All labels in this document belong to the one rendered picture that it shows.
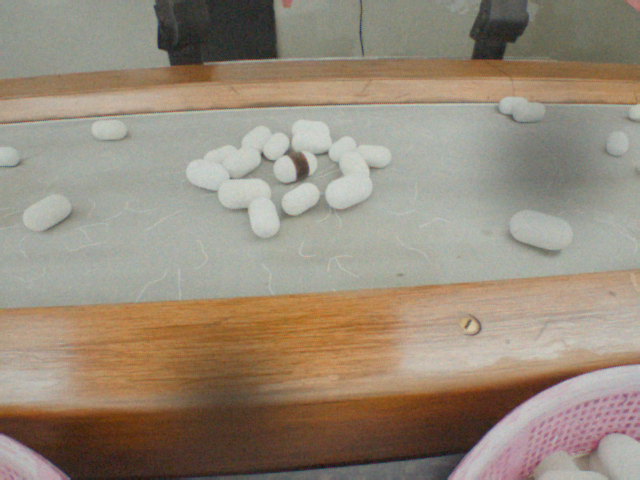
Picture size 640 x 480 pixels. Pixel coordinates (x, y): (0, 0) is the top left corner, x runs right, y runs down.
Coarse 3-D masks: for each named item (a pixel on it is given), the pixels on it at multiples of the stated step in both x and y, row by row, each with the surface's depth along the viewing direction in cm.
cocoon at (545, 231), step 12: (516, 216) 23; (528, 216) 22; (540, 216) 22; (552, 216) 22; (516, 228) 23; (528, 228) 22; (540, 228) 22; (552, 228) 21; (564, 228) 21; (528, 240) 22; (540, 240) 22; (552, 240) 22; (564, 240) 21
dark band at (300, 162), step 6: (288, 156) 28; (294, 156) 28; (300, 156) 28; (294, 162) 27; (300, 162) 28; (306, 162) 28; (300, 168) 28; (306, 168) 28; (300, 174) 28; (306, 174) 28
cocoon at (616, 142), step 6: (618, 132) 33; (612, 138) 32; (618, 138) 32; (624, 138) 32; (606, 144) 33; (612, 144) 32; (618, 144) 32; (624, 144) 32; (612, 150) 32; (618, 150) 32; (624, 150) 32
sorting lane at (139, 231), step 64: (0, 128) 38; (64, 128) 38; (128, 128) 37; (192, 128) 37; (384, 128) 37; (448, 128) 37; (512, 128) 37; (576, 128) 38; (0, 192) 28; (64, 192) 28; (128, 192) 28; (192, 192) 28; (320, 192) 28; (384, 192) 28; (448, 192) 28; (512, 192) 28; (576, 192) 28; (0, 256) 22; (64, 256) 22; (128, 256) 22; (192, 256) 22; (256, 256) 22; (320, 256) 22; (384, 256) 22; (448, 256) 22; (512, 256) 22; (576, 256) 22
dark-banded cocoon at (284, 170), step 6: (306, 156) 28; (312, 156) 28; (276, 162) 28; (282, 162) 27; (288, 162) 27; (312, 162) 28; (276, 168) 28; (282, 168) 27; (288, 168) 27; (294, 168) 28; (312, 168) 28; (276, 174) 28; (282, 174) 28; (288, 174) 27; (294, 174) 28; (282, 180) 28; (288, 180) 28; (294, 180) 28
